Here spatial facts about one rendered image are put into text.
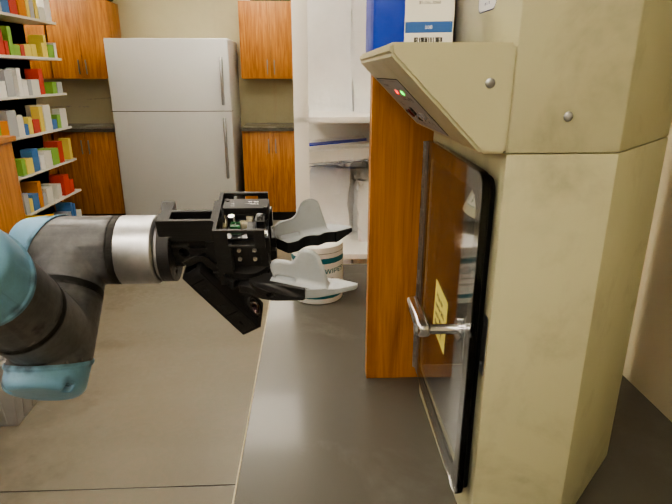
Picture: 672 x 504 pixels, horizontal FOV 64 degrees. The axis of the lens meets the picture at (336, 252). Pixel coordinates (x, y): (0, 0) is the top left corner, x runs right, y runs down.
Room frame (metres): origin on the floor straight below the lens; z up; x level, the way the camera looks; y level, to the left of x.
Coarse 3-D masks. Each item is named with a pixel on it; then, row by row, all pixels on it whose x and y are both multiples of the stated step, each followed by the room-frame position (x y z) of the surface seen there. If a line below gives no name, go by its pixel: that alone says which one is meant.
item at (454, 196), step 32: (448, 160) 0.67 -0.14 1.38; (448, 192) 0.66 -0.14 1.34; (480, 192) 0.53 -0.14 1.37; (448, 224) 0.65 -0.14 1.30; (480, 224) 0.52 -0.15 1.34; (448, 256) 0.64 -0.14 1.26; (480, 256) 0.52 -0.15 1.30; (448, 288) 0.63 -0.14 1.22; (480, 288) 0.52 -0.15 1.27; (448, 320) 0.62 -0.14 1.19; (448, 352) 0.60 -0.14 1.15; (448, 384) 0.59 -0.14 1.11; (448, 416) 0.58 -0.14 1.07; (448, 448) 0.57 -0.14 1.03
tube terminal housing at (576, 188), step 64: (512, 0) 0.54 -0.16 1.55; (576, 0) 0.52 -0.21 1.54; (640, 0) 0.52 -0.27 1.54; (576, 64) 0.52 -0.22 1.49; (640, 64) 0.53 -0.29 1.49; (512, 128) 0.51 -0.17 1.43; (576, 128) 0.52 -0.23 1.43; (640, 128) 0.56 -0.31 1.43; (512, 192) 0.51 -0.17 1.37; (576, 192) 0.52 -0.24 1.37; (640, 192) 0.60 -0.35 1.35; (512, 256) 0.51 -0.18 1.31; (576, 256) 0.52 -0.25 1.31; (640, 256) 0.64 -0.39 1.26; (512, 320) 0.52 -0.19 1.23; (576, 320) 0.52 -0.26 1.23; (512, 384) 0.52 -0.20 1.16; (576, 384) 0.52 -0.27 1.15; (512, 448) 0.52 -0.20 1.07; (576, 448) 0.54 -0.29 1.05
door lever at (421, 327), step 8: (408, 304) 0.63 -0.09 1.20; (416, 304) 0.62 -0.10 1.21; (416, 312) 0.59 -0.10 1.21; (424, 312) 0.60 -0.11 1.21; (416, 320) 0.57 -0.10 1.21; (424, 320) 0.57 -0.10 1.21; (456, 320) 0.57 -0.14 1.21; (416, 328) 0.56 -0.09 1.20; (424, 328) 0.56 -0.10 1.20; (432, 328) 0.56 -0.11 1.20; (440, 328) 0.56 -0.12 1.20; (448, 328) 0.56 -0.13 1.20; (456, 328) 0.56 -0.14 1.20; (424, 336) 0.56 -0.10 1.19; (456, 336) 0.56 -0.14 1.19
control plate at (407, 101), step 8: (384, 80) 0.72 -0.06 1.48; (392, 80) 0.65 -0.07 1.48; (392, 88) 0.72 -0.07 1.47; (400, 88) 0.64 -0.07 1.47; (400, 96) 0.71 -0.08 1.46; (408, 96) 0.64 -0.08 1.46; (400, 104) 0.80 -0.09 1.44; (408, 104) 0.70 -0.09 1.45; (416, 104) 0.63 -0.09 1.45; (416, 112) 0.70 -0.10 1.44; (424, 112) 0.62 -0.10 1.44; (416, 120) 0.78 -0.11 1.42; (424, 120) 0.69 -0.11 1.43; (432, 120) 0.62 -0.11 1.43; (432, 128) 0.69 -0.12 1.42; (440, 128) 0.61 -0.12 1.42
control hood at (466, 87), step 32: (384, 64) 0.60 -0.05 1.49; (416, 64) 0.51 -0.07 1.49; (448, 64) 0.51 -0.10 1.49; (480, 64) 0.51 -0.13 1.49; (512, 64) 0.51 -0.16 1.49; (416, 96) 0.58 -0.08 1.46; (448, 96) 0.51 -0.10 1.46; (480, 96) 0.51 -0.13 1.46; (448, 128) 0.57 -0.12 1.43; (480, 128) 0.51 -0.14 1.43
